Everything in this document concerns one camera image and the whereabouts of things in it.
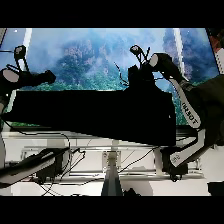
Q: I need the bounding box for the silver frame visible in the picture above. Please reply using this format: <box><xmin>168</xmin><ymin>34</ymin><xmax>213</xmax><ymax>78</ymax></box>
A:
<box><xmin>0</xmin><ymin>129</ymin><xmax>224</xmax><ymax>197</ymax></box>

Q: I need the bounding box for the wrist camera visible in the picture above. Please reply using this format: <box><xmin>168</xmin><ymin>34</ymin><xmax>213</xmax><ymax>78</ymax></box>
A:
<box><xmin>13</xmin><ymin>44</ymin><xmax>30</xmax><ymax>72</ymax></box>
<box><xmin>129</xmin><ymin>44</ymin><xmax>152</xmax><ymax>66</ymax></box>

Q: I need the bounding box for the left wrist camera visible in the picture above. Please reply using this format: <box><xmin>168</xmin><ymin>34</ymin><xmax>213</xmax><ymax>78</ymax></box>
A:
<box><xmin>13</xmin><ymin>44</ymin><xmax>30</xmax><ymax>72</ymax></box>

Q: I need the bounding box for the black garment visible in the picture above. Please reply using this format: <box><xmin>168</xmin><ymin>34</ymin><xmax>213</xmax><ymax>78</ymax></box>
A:
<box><xmin>1</xmin><ymin>87</ymin><xmax>178</xmax><ymax>148</ymax></box>

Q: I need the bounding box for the black cable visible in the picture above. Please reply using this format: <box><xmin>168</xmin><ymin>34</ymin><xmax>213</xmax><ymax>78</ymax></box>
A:
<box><xmin>1</xmin><ymin>120</ymin><xmax>87</xmax><ymax>197</ymax></box>
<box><xmin>118</xmin><ymin>147</ymin><xmax>162</xmax><ymax>175</ymax></box>

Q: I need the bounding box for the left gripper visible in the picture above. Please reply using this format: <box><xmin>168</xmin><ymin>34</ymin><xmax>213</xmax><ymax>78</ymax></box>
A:
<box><xmin>33</xmin><ymin>69</ymin><xmax>57</xmax><ymax>86</ymax></box>

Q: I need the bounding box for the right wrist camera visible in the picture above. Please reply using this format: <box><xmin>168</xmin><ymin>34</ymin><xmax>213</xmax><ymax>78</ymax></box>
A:
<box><xmin>129</xmin><ymin>44</ymin><xmax>152</xmax><ymax>66</ymax></box>

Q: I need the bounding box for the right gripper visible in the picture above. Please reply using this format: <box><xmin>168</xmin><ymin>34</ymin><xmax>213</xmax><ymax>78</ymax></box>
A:
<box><xmin>127</xmin><ymin>64</ymin><xmax>156</xmax><ymax>92</ymax></box>

